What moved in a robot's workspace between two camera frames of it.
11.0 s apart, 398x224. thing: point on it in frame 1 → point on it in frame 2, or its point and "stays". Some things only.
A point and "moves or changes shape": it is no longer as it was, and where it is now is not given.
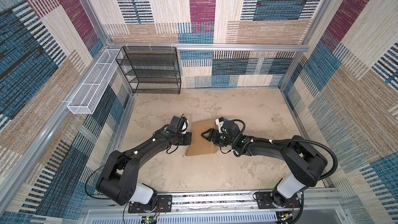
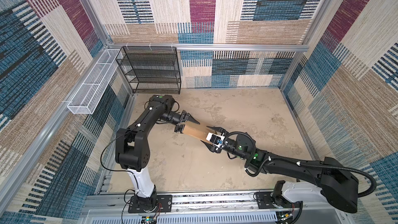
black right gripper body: (220, 139) → (215, 150)
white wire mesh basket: (85, 100) stays
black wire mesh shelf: (152, 69) stays
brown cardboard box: (200, 145) moves or changes shape
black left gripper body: (185, 139) → (182, 119)
